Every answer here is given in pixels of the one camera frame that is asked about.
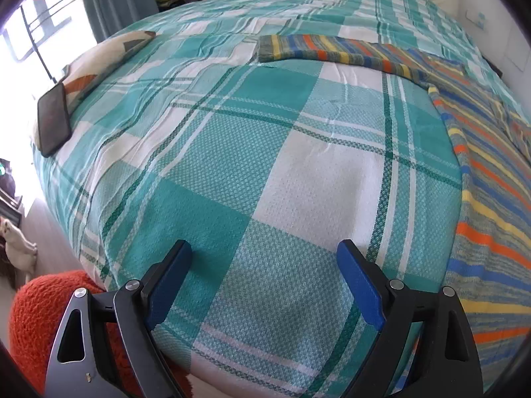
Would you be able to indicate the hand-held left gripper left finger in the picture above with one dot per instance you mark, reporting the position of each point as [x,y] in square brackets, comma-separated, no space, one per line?
[159,298]

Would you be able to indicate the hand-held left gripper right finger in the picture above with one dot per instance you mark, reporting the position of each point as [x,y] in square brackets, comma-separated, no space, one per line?
[361,286]

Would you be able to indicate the multicolour striped knit garment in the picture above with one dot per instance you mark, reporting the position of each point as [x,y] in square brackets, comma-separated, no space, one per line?
[489,174]

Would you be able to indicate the orange fuzzy rug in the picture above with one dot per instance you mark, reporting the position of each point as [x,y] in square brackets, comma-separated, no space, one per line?
[37,311]

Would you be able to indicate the white furry animal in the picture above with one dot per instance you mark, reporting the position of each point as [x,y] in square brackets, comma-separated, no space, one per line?
[16,248]

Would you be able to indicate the teal plaid bed blanket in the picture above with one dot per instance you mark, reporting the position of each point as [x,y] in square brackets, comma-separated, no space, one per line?
[249,153]

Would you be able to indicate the dark wooden furniture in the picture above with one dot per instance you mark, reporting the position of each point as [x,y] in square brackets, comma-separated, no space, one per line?
[8,199]

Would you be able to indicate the black smartphone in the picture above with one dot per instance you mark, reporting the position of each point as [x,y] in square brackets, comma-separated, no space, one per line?
[53,120]

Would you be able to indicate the cream patterned cushion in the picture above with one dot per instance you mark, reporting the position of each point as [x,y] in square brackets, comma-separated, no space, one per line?
[124,45]

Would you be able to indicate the teal curtain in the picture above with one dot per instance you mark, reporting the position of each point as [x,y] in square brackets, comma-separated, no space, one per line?
[116,0]

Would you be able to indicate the black window railing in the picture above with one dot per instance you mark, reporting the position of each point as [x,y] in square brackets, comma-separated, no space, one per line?
[41,12]

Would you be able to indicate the white wall socket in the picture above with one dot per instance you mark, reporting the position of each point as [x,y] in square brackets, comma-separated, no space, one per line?
[477,18]

